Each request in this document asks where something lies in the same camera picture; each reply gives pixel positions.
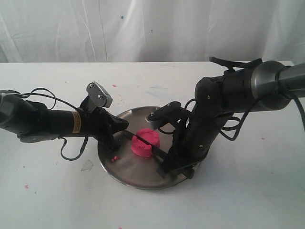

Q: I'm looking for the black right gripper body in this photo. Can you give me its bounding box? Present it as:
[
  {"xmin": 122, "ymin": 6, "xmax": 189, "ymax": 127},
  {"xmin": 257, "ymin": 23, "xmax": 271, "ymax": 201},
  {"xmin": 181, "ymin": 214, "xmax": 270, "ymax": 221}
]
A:
[{"xmin": 166, "ymin": 75, "xmax": 229, "ymax": 177}]

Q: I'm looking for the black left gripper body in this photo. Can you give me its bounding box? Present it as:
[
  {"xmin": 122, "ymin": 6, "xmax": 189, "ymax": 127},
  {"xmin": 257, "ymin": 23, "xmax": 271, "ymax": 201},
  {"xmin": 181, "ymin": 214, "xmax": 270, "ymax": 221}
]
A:
[{"xmin": 78, "ymin": 107, "xmax": 113, "ymax": 141}]

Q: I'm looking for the black knife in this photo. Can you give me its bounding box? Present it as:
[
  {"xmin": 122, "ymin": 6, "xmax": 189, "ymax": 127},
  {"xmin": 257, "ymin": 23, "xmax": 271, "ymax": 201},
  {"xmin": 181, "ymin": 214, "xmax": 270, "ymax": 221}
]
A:
[{"xmin": 122, "ymin": 128, "xmax": 167, "ymax": 160}]

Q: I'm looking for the pink play dough lump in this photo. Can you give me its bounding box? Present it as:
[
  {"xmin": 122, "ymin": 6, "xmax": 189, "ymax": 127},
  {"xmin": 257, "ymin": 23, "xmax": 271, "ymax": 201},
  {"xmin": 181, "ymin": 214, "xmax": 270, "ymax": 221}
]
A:
[{"xmin": 131, "ymin": 128, "xmax": 161, "ymax": 157}]

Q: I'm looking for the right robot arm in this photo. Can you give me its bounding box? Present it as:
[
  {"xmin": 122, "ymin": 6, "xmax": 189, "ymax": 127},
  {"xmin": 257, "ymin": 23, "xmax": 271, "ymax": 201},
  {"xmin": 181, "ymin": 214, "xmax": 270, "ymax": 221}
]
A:
[{"xmin": 160, "ymin": 57, "xmax": 305, "ymax": 178}]

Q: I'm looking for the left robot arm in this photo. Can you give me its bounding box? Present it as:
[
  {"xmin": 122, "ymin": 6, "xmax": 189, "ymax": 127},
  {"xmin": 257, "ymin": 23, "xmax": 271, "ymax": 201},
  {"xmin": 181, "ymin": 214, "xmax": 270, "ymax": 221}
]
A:
[{"xmin": 0, "ymin": 90, "xmax": 134, "ymax": 152}]

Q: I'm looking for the white backdrop curtain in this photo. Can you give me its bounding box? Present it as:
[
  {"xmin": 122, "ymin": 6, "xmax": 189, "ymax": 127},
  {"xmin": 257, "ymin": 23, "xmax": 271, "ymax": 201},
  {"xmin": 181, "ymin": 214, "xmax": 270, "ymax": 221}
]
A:
[{"xmin": 0, "ymin": 0, "xmax": 305, "ymax": 64}]

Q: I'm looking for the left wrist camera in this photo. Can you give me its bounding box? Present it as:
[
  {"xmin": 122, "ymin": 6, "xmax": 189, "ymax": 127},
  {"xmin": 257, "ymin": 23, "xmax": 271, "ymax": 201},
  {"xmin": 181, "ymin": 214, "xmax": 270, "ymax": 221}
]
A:
[{"xmin": 86, "ymin": 81, "xmax": 112, "ymax": 108}]

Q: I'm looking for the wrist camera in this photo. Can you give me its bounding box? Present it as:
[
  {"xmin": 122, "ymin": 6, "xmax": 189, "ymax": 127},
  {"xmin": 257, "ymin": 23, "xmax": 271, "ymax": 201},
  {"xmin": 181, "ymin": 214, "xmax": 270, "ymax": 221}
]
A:
[
  {"xmin": 86, "ymin": 81, "xmax": 112, "ymax": 108},
  {"xmin": 146, "ymin": 101, "xmax": 183, "ymax": 130}
]

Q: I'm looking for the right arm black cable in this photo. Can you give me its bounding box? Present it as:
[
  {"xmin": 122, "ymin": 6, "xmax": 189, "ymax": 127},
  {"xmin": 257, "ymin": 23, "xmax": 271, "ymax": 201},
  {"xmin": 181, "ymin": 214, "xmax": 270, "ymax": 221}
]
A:
[{"xmin": 157, "ymin": 56, "xmax": 305, "ymax": 142}]

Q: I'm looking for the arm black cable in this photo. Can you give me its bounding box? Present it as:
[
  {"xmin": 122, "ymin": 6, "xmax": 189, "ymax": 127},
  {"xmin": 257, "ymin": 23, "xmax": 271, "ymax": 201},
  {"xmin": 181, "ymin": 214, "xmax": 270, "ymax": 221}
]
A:
[
  {"xmin": 14, "ymin": 87, "xmax": 90, "ymax": 161},
  {"xmin": 157, "ymin": 56, "xmax": 305, "ymax": 142}
]

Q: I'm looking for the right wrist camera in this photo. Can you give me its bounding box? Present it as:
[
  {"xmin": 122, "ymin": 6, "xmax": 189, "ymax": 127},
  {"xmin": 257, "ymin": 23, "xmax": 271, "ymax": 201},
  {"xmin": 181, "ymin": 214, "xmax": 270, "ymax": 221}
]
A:
[{"xmin": 146, "ymin": 101, "xmax": 183, "ymax": 130}]

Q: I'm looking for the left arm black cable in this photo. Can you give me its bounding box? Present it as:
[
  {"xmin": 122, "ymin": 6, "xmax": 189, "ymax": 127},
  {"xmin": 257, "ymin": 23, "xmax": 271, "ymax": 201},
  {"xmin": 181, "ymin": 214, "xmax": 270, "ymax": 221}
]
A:
[{"xmin": 14, "ymin": 87, "xmax": 90, "ymax": 161}]

